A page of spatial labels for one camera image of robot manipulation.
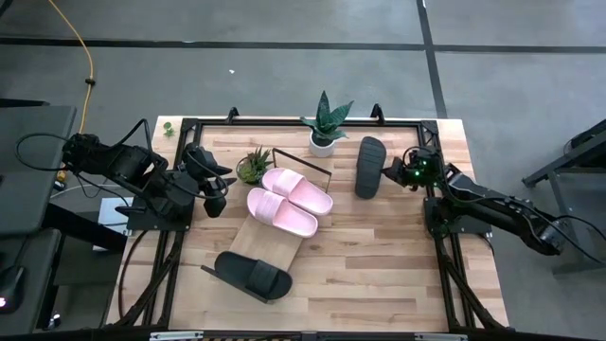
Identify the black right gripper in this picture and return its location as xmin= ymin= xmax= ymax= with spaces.
xmin=382 ymin=146 xmax=444 ymax=190

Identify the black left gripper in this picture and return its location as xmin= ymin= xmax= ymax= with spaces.
xmin=182 ymin=142 xmax=237 ymax=220

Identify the black slide sandal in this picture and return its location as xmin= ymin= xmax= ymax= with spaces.
xmin=213 ymin=250 xmax=294 ymax=301
xmin=354 ymin=135 xmax=388 ymax=201

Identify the pink slide sandal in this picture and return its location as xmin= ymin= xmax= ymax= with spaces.
xmin=245 ymin=187 xmax=320 ymax=240
xmin=260 ymin=167 xmax=334 ymax=217

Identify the small succulent in dark pot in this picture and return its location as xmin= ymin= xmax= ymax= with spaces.
xmin=235 ymin=145 xmax=275 ymax=187

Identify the snake plant in white pot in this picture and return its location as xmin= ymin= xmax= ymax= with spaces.
xmin=299 ymin=90 xmax=356 ymax=159

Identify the black metal cart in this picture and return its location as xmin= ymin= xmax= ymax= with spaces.
xmin=520 ymin=117 xmax=606 ymax=277

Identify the black desk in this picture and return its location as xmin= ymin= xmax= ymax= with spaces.
xmin=0 ymin=98 xmax=80 ymax=341

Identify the black computer mouse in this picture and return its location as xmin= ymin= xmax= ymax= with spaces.
xmin=0 ymin=264 xmax=26 ymax=314

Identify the black metal table frame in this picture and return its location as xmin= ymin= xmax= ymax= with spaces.
xmin=104 ymin=102 xmax=511 ymax=332

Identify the wooden shelf black wire frame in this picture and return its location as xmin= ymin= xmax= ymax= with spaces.
xmin=200 ymin=147 xmax=333 ymax=305

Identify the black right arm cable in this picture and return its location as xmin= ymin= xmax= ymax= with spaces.
xmin=539 ymin=214 xmax=606 ymax=265

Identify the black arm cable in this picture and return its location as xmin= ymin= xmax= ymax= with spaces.
xmin=13 ymin=117 xmax=157 ymax=200
xmin=539 ymin=214 xmax=606 ymax=265

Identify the yellow cable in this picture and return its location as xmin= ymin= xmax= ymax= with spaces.
xmin=46 ymin=0 xmax=96 ymax=136

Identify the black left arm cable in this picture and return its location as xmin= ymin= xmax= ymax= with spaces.
xmin=13 ymin=117 xmax=157 ymax=200

